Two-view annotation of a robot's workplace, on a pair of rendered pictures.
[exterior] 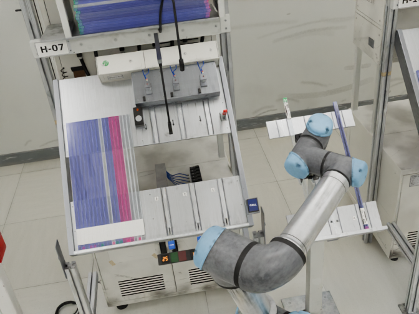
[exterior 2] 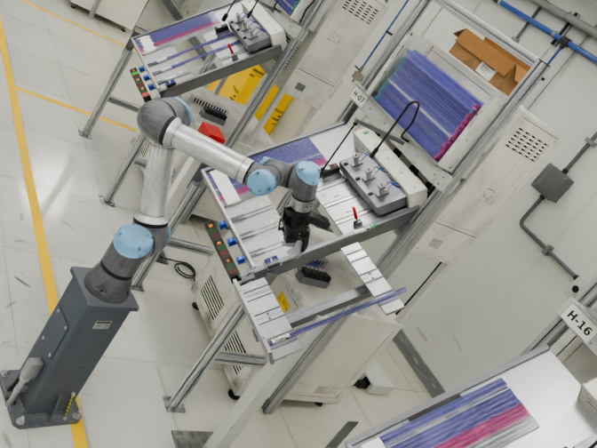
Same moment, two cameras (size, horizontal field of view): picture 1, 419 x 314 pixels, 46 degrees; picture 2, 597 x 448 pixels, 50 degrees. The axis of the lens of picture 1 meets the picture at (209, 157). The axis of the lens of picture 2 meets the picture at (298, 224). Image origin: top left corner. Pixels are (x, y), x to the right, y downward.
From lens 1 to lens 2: 188 cm
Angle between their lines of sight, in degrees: 48
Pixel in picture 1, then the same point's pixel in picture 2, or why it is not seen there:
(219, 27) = (435, 177)
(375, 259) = not seen: outside the picture
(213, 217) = (255, 244)
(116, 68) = (364, 139)
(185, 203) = (263, 223)
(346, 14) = not seen: outside the picture
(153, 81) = (365, 164)
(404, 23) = (583, 379)
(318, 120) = (309, 165)
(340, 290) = not seen: outside the picture
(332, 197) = (225, 154)
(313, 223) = (195, 138)
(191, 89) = (369, 188)
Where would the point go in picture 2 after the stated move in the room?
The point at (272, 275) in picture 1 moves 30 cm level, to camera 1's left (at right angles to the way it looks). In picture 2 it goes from (146, 110) to (131, 69)
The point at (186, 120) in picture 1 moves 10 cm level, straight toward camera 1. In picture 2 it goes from (342, 203) to (324, 196)
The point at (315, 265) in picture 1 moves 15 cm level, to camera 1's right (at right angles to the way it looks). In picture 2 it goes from (248, 395) to (259, 428)
